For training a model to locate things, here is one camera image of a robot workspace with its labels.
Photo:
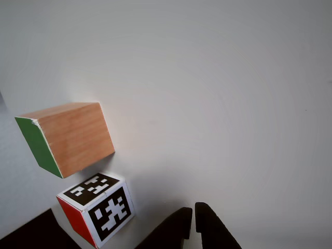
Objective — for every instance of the wooden cube with green face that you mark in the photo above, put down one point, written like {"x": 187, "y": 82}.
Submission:
{"x": 75, "y": 137}

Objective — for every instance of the cube with black-white marker faces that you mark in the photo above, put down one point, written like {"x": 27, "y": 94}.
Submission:
{"x": 109, "y": 212}

